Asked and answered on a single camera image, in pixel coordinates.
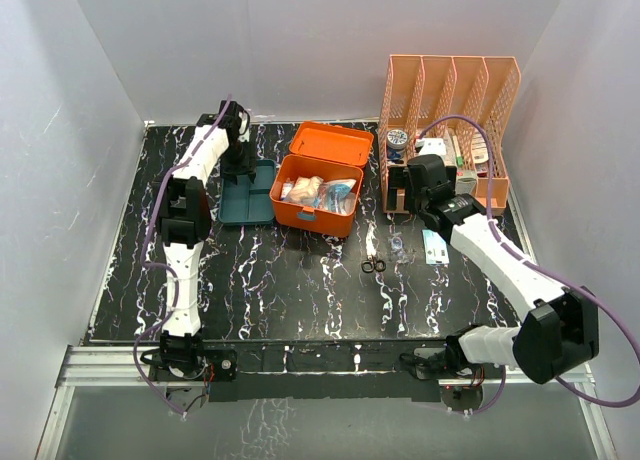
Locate white blue sachet packet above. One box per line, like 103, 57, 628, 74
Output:
422, 229, 449, 266

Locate clear bag blue items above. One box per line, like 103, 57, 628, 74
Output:
317, 190, 356, 216

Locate light blue long packet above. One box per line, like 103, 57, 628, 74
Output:
326, 179, 356, 202

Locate black handled scissors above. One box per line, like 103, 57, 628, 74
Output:
360, 222, 386, 274

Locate aluminium frame rail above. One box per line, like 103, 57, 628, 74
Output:
37, 347, 617, 459

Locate white pill blister pack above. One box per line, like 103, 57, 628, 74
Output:
471, 132, 490, 165

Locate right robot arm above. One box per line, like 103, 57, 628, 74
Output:
401, 154, 599, 384

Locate beige bandage bag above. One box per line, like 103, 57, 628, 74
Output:
285, 176, 324, 206

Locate peach desk file organizer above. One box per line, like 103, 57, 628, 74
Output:
378, 54, 521, 215

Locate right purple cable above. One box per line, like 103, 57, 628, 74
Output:
417, 114, 640, 416

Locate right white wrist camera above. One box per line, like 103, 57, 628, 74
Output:
415, 137, 447, 157

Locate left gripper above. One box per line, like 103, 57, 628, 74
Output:
223, 139, 256, 185

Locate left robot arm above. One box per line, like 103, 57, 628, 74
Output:
141, 98, 257, 379

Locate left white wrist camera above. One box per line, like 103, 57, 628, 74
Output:
238, 110, 251, 143

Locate orange medicine box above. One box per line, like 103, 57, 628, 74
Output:
270, 122, 373, 238

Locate teal divided tray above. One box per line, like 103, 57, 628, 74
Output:
217, 159, 276, 226

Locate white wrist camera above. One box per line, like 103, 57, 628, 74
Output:
415, 137, 447, 157
238, 110, 251, 143

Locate blue round tin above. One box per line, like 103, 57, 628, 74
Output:
386, 129, 409, 151

